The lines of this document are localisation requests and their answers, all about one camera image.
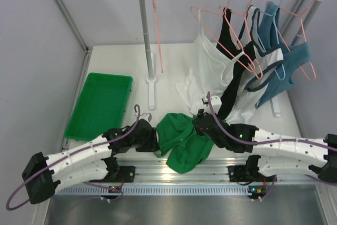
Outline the aluminium mounting rail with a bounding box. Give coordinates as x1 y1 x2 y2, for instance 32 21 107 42
115 157 319 183

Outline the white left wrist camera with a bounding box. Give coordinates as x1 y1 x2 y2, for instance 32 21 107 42
138 113 152 123

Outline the pink hanger with camisole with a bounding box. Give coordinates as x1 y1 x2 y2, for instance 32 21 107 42
190 0 263 79

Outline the green plastic tray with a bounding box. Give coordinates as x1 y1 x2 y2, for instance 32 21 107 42
64 73 133 141

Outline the white navy-trimmed tank top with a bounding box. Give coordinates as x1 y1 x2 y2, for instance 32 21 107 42
226 5 283 124

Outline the white camisole top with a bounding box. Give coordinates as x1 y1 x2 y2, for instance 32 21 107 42
175 11 239 115

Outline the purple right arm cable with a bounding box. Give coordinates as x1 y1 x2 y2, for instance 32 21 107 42
206 92 337 152

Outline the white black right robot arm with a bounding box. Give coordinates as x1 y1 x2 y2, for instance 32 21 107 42
192 110 336 184

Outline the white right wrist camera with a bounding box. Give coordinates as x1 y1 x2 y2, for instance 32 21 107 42
202 95 222 113

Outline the teal tank top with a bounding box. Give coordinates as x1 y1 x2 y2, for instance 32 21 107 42
257 1 312 107

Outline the white rack left foot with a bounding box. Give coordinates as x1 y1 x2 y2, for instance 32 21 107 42
146 52 157 111

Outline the perforated grey cable duct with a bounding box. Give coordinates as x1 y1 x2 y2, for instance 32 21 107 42
57 184 266 196

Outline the white rack foot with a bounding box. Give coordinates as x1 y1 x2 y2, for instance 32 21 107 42
270 96 282 118
146 52 157 111

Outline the green tank top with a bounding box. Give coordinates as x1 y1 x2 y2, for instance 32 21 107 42
154 113 214 174

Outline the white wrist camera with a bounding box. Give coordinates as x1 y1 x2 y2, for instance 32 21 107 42
138 113 152 123
202 95 222 113

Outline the pink hanger far right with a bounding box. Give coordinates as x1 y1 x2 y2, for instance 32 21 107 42
279 0 316 82

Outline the black tank top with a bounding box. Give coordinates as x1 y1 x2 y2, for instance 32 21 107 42
216 8 250 120

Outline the empty pink hanger left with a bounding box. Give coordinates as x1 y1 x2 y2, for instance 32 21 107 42
152 0 164 73

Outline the white rack right foot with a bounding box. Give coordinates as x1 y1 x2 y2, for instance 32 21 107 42
270 96 282 118

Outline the blue hanger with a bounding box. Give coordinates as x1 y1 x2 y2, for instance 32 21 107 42
260 0 286 81

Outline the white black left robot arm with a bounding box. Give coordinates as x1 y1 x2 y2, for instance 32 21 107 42
22 119 159 204

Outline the pink hanger with black top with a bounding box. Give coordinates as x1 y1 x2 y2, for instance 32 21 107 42
220 0 264 80

